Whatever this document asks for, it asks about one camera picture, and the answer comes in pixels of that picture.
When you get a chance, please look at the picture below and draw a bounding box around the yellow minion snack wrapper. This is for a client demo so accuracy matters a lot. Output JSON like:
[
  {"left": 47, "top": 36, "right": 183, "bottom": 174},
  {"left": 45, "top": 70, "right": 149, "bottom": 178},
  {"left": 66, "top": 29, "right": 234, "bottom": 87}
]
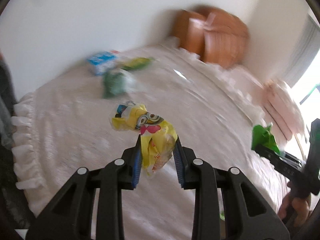
[{"left": 111, "top": 101, "right": 178, "bottom": 175}]

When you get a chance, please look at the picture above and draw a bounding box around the white lace table cover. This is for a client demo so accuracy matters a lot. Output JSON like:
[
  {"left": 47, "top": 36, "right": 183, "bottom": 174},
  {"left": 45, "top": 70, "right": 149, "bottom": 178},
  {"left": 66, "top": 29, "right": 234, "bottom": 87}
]
[{"left": 11, "top": 41, "right": 285, "bottom": 239}]

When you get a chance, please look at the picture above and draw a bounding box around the blue white milk carton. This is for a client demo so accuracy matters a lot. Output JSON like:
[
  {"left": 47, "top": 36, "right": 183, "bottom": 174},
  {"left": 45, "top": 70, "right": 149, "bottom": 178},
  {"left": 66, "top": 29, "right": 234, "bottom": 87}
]
[{"left": 86, "top": 51, "right": 118, "bottom": 76}]

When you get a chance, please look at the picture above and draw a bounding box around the dark green snack bag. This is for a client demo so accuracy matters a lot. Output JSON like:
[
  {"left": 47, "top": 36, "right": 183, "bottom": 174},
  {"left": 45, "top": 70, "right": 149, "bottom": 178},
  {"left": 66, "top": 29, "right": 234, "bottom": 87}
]
[{"left": 102, "top": 68, "right": 136, "bottom": 99}]

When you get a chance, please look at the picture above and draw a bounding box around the orange wooden headboard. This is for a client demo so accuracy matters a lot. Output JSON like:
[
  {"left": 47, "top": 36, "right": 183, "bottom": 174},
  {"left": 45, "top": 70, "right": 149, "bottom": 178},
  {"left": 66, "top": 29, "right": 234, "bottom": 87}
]
[{"left": 171, "top": 5, "right": 249, "bottom": 69}]

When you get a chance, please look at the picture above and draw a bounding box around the yellow green snack bag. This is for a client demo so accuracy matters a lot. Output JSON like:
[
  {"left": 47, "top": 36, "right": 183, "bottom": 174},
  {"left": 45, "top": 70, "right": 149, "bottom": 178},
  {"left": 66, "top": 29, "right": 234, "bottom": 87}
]
[{"left": 120, "top": 57, "right": 155, "bottom": 72}]

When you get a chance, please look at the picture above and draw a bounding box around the person right hand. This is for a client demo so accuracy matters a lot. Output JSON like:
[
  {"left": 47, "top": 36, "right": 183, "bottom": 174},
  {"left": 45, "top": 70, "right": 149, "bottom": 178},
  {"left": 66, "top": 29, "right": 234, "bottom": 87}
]
[{"left": 277, "top": 193, "right": 311, "bottom": 228}]

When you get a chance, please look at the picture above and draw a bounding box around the green snack wrapper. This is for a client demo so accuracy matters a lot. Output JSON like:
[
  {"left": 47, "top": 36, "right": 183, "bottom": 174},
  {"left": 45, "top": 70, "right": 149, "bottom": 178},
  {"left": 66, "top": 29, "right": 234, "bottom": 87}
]
[{"left": 251, "top": 123, "right": 283, "bottom": 156}]

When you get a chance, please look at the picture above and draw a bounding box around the folded pink quilt stack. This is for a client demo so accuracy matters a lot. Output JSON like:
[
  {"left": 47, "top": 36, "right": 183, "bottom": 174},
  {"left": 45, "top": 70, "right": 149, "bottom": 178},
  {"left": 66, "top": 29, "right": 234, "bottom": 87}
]
[{"left": 263, "top": 80, "right": 305, "bottom": 141}]

